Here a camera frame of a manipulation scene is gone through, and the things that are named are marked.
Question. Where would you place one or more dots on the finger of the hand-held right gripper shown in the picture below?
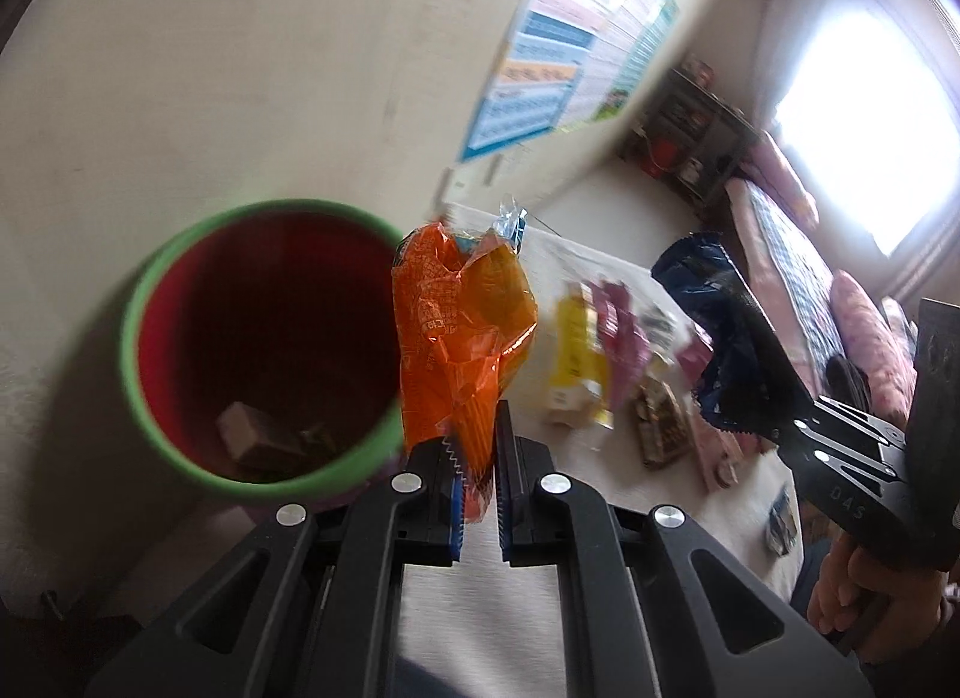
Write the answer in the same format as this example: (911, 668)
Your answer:
(855, 495)
(870, 432)

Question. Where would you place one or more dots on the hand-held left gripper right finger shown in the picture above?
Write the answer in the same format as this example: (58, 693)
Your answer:
(504, 518)

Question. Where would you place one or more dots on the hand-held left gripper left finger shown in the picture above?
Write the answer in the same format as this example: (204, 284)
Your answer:
(455, 518)

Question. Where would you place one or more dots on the dark blue snack wrapper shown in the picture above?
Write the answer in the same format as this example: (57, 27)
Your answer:
(716, 346)

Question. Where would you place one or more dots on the orange snack wrapper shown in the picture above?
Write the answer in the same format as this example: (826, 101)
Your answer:
(457, 338)

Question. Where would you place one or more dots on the red bin with green rim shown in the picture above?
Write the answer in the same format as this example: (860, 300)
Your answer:
(262, 308)

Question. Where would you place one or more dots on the person's right hand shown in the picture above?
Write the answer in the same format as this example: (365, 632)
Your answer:
(832, 593)

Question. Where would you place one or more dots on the black object on bed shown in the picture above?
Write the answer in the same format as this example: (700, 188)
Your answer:
(846, 385)

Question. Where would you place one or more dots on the small printed packet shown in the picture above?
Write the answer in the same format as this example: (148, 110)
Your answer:
(781, 522)

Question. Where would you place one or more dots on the pink floral pillow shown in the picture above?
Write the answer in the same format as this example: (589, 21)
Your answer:
(870, 346)

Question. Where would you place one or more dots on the white towel cloth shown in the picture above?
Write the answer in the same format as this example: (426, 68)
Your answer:
(615, 477)

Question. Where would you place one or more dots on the pink flat packet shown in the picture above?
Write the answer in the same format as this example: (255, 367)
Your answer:
(712, 447)

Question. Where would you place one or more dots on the pink checked bed blanket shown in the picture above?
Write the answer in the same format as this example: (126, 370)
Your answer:
(795, 286)

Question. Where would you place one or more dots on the brown crumpled wrapper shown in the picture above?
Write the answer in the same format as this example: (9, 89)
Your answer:
(300, 447)

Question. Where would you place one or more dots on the brown snack packet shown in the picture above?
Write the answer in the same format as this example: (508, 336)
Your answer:
(664, 424)

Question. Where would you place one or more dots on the yellow snack packet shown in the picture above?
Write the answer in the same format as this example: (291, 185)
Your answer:
(577, 346)

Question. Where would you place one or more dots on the pink snack packets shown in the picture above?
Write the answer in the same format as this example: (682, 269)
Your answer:
(619, 338)

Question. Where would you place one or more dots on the small white carton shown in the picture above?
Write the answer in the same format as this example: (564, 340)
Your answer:
(244, 430)

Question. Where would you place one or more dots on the rolled pink quilt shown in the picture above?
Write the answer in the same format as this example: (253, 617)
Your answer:
(784, 177)

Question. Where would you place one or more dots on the bright window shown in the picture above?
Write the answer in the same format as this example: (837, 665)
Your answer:
(862, 128)

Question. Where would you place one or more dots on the clear blue plastic wrapper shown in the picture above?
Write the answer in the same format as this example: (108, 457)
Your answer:
(511, 222)

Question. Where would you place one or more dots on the red item on shelf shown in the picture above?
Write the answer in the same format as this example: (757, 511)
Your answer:
(665, 157)

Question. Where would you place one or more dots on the dark storage shelf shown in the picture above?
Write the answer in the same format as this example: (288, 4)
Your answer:
(690, 136)

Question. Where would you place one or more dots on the blue-bordered wall poster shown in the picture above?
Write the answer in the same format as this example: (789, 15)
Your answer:
(517, 91)

